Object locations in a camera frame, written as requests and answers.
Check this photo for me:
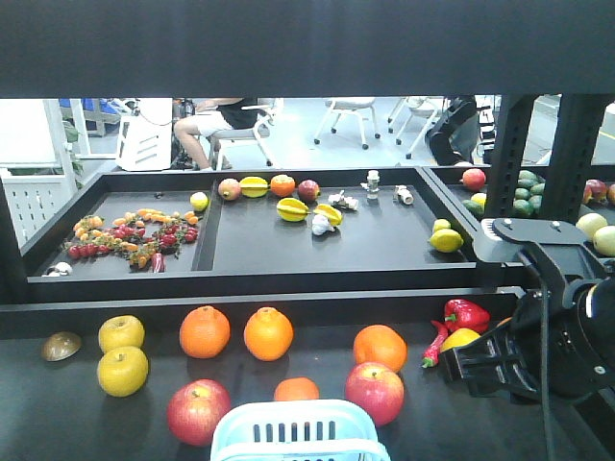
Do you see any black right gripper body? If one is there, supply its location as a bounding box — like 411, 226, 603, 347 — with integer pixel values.
494, 218, 614, 400

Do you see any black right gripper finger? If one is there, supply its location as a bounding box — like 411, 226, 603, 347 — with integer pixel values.
440, 328, 551, 403

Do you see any light blue plastic basket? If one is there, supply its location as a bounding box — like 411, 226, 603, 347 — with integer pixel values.
209, 400, 390, 460

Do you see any yellow lemon fruit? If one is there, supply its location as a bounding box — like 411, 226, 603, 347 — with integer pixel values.
440, 328, 480, 352

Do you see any red bell pepper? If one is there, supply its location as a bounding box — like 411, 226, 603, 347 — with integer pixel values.
444, 299, 491, 333

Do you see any red chili pepper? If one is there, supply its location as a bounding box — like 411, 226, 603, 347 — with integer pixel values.
421, 320, 450, 369

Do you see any pink red apple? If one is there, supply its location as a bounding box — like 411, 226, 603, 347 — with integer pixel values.
166, 379, 232, 447
344, 362, 405, 427

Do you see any orange fruit middle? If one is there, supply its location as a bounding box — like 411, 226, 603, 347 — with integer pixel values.
353, 325, 407, 372

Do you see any orange fruit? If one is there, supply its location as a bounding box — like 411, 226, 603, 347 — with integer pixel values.
353, 325, 407, 372
179, 305, 231, 359
243, 306, 294, 361
274, 376, 320, 401

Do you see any orange fruit front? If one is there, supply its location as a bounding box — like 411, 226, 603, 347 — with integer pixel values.
274, 376, 320, 401

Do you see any white garlic bulb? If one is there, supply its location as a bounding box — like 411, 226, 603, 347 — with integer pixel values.
311, 214, 335, 236

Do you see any orange fruit left rear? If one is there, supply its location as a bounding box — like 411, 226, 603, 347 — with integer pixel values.
243, 306, 294, 361

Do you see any yellow starfruit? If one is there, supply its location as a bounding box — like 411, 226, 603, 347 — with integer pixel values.
276, 197, 310, 222

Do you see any orange fruit far left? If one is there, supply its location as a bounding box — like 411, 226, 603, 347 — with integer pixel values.
179, 305, 231, 359

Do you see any white office chair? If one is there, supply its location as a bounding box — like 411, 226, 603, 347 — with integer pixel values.
313, 97, 381, 150

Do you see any black wooden produce stand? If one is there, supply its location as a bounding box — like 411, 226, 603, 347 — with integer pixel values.
1, 1, 614, 460

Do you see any yellow apple front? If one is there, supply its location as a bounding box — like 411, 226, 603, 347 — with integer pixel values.
97, 346, 149, 398

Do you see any yellow apple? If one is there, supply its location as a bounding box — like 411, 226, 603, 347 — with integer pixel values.
97, 346, 149, 398
98, 315, 145, 353

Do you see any yellow apple rear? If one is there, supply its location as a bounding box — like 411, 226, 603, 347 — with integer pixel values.
98, 315, 145, 353

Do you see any seated person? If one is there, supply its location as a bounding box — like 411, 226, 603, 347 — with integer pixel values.
174, 97, 258, 170

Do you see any cherry tomato pile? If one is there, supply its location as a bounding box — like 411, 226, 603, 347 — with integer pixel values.
62, 207, 200, 273

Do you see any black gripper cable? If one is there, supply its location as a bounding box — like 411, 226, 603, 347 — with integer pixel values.
516, 249, 558, 461

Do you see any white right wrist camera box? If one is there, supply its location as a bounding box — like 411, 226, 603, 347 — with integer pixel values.
473, 218, 522, 263

